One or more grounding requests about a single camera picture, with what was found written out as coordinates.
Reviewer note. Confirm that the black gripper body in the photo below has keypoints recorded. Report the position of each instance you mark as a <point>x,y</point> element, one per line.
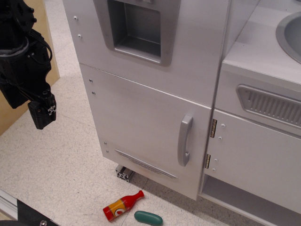
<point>33,88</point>

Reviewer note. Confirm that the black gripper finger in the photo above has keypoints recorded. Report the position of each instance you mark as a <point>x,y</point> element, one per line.
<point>42,116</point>

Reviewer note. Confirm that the white fridge door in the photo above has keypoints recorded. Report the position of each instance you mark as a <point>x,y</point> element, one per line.
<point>144,122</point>
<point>198,43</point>

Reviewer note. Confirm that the grey fridge door handle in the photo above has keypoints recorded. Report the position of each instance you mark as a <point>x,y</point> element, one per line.
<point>182,154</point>

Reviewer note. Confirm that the silver fridge emblem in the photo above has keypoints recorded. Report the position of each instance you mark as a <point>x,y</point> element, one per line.
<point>146,165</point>

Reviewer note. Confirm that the plywood board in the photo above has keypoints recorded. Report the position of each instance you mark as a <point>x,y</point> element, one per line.
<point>28,70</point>

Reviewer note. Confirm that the aluminium extrusion foot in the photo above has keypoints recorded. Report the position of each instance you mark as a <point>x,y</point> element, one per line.
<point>124,173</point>

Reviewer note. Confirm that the red toy sauce bottle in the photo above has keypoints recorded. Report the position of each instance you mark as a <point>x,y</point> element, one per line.
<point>122,205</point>

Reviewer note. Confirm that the green toy pickle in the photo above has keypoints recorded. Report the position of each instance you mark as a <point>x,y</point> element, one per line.
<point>148,218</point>

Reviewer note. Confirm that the lower brass hinge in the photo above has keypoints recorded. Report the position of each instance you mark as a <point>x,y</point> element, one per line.
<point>208,157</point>

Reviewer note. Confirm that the brass hinge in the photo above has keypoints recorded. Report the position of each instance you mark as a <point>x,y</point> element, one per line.
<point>208,157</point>
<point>213,128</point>

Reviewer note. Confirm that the upper brass hinge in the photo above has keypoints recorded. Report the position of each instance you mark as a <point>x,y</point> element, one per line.
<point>213,128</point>

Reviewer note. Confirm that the white toy kitchen counter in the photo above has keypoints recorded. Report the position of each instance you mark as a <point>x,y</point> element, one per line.
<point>257,60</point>

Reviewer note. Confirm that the white cabinet door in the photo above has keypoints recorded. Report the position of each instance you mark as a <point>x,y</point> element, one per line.
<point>257,159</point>

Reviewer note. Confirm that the grey vent panel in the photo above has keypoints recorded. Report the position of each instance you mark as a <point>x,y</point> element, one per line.
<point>270,105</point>

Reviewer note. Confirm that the grey toy sink basin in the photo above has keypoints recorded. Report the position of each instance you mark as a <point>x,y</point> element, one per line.
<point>288,35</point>

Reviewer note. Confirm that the aluminium floor rail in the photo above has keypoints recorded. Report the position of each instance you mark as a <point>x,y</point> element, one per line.
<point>8,205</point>

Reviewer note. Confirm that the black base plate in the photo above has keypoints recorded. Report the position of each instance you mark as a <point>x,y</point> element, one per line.
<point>31,217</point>

